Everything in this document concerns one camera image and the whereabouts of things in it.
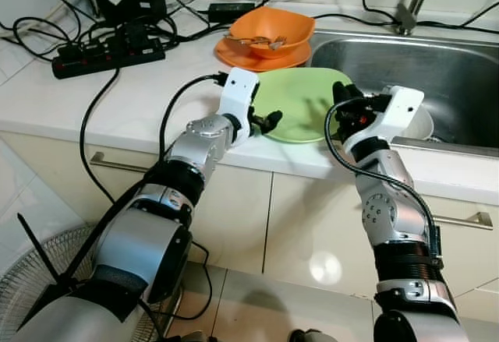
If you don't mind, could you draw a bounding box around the green plate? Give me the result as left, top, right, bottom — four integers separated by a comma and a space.
253, 68, 353, 145

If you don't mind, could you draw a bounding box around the white bowl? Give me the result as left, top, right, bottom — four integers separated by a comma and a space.
402, 104, 435, 142

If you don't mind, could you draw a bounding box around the orange plate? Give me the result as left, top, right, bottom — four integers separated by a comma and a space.
214, 37, 311, 72

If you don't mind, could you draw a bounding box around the metal fork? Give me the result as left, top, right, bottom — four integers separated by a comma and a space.
234, 35, 288, 51

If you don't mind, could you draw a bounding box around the orange bowl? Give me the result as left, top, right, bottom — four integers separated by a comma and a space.
232, 7, 316, 55

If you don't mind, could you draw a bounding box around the black power adapter brick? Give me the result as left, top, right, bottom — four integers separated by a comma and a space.
207, 2, 257, 23

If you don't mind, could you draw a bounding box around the metal faucet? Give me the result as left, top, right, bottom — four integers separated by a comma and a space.
395, 0, 437, 37

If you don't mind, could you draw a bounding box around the cream cabinet door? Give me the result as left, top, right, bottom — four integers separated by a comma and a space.
0, 132, 275, 277
264, 172, 499, 304

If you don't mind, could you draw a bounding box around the stainless steel sink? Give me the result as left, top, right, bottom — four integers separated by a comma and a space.
308, 30, 499, 156

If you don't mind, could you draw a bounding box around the black power plug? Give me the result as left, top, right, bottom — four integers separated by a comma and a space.
125, 23, 157, 47

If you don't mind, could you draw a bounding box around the black power strip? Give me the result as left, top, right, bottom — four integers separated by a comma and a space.
51, 37, 166, 79

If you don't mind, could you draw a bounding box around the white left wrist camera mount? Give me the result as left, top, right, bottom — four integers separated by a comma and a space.
218, 68, 260, 142

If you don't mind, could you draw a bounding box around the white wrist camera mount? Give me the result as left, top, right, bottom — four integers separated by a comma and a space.
218, 68, 260, 142
343, 86, 425, 153

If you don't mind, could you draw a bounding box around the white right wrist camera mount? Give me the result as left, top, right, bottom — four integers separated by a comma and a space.
343, 86, 425, 153

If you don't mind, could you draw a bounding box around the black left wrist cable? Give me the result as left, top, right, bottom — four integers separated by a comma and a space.
158, 75, 228, 164

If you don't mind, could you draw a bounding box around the silver cabinet handle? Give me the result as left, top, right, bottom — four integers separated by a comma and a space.
91, 152, 168, 173
433, 211, 494, 231

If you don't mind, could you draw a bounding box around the thick black power cable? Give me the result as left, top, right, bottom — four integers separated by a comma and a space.
80, 68, 211, 323

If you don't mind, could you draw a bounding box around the grey wire fan guard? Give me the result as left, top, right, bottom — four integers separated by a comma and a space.
0, 227, 184, 342

